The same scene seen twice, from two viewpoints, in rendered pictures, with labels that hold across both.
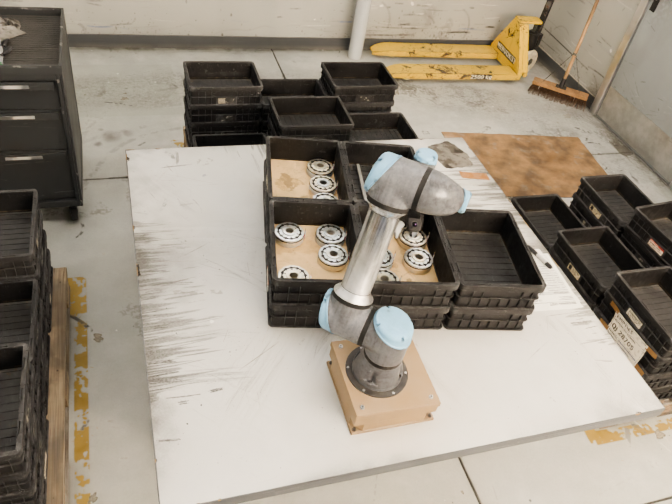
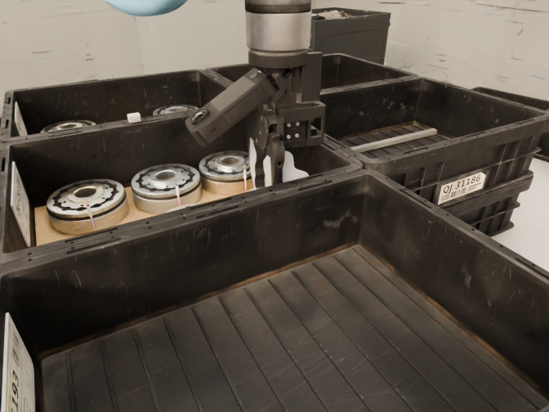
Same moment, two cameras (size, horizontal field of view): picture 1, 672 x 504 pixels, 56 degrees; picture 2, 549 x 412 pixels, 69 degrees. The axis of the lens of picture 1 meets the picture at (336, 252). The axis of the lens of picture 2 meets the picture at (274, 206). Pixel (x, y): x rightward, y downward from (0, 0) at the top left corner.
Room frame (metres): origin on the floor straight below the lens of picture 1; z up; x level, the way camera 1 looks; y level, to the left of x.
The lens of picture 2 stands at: (1.65, -0.71, 1.14)
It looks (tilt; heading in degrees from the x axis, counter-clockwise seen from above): 31 degrees down; 75
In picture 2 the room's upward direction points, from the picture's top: straight up
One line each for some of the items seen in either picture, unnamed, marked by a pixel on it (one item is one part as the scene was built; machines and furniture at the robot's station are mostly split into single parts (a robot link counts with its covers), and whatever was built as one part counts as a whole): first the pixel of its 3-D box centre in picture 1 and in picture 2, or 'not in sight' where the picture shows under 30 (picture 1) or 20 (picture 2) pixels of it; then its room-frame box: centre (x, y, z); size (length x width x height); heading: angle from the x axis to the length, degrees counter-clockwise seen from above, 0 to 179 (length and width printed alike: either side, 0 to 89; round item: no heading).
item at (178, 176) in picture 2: not in sight; (165, 176); (1.62, -0.15, 0.86); 0.05 x 0.05 x 0.01
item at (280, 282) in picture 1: (315, 241); (127, 102); (1.57, 0.07, 0.92); 0.40 x 0.30 x 0.02; 14
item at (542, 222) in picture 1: (545, 234); not in sight; (2.74, -1.08, 0.26); 0.40 x 0.30 x 0.23; 24
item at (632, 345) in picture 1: (624, 339); not in sight; (1.92, -1.28, 0.41); 0.31 x 0.02 x 0.16; 24
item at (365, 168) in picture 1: (381, 185); (398, 142); (2.03, -0.12, 0.87); 0.40 x 0.30 x 0.11; 14
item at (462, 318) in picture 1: (473, 279); not in sight; (1.71, -0.51, 0.76); 0.40 x 0.30 x 0.12; 14
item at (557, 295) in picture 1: (539, 279); not in sight; (1.85, -0.79, 0.70); 0.33 x 0.23 x 0.01; 24
